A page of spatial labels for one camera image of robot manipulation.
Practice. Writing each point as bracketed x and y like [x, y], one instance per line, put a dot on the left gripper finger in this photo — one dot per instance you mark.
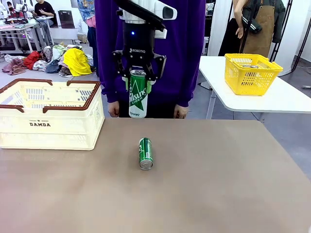
[158, 68]
[120, 63]

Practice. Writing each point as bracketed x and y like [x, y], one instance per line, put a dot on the black Robotiq left gripper body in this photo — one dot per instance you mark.
[138, 43]

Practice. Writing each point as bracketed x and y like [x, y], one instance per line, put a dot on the tall green cider can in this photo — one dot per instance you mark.
[138, 97]

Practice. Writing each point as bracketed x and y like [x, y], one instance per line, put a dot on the short green soda can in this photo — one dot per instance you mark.
[145, 153]

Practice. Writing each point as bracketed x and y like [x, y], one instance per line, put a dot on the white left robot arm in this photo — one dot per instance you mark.
[145, 9]

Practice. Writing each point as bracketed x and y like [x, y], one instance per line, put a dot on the person's left purple forearm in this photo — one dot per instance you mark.
[187, 92]

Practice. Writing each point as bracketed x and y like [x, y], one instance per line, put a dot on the person's right purple forearm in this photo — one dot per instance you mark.
[109, 94]

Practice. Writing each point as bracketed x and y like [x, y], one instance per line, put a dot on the yellow plastic basket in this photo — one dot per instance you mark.
[250, 82]

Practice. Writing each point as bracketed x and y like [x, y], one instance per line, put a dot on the cream folding shopping basket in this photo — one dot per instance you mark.
[48, 136]

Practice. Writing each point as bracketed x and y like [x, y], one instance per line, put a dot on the person's right hand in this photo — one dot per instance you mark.
[114, 109]

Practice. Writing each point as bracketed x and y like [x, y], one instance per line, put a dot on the person's left hand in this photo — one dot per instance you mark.
[181, 112]

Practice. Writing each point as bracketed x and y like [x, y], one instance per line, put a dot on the person in purple hoodie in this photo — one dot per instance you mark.
[179, 48]

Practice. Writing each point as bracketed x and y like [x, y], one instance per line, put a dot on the yellow garment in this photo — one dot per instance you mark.
[76, 61]

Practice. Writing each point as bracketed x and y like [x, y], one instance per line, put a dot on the cardboard box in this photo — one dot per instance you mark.
[82, 38]

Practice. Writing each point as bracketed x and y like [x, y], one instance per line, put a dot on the person in blue patterned shirt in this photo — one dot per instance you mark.
[85, 9]

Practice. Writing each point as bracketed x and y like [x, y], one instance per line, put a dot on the white table leg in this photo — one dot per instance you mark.
[211, 106]

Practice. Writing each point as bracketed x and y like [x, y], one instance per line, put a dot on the mixed clothes pile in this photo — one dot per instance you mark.
[53, 58]

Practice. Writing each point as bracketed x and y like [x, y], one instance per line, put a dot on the red garment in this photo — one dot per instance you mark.
[32, 59]

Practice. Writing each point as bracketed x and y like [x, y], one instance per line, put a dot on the silver topped can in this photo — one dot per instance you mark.
[250, 66]

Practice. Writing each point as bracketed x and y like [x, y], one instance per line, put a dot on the seated person in black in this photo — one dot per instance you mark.
[45, 9]

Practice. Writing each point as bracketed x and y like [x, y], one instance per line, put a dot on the mauve patterned cloth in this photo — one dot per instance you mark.
[14, 66]

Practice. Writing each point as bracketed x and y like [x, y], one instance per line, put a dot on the grey metal work table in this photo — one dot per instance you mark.
[17, 26]

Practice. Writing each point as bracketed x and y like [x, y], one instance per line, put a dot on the person in brown apron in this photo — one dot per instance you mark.
[262, 24]

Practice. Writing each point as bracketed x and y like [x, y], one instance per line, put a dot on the white side table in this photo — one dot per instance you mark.
[279, 102]

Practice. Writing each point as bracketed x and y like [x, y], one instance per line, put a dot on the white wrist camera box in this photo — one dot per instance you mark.
[162, 34]

